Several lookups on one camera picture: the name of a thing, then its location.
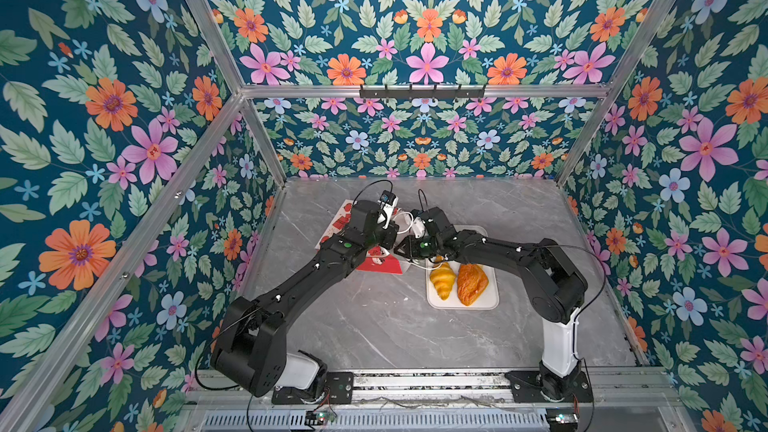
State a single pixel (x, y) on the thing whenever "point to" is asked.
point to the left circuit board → (313, 417)
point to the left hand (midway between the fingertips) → (398, 215)
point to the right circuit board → (561, 417)
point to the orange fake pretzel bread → (472, 282)
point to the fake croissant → (443, 279)
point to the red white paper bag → (379, 259)
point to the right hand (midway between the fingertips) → (396, 247)
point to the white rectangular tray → (488, 300)
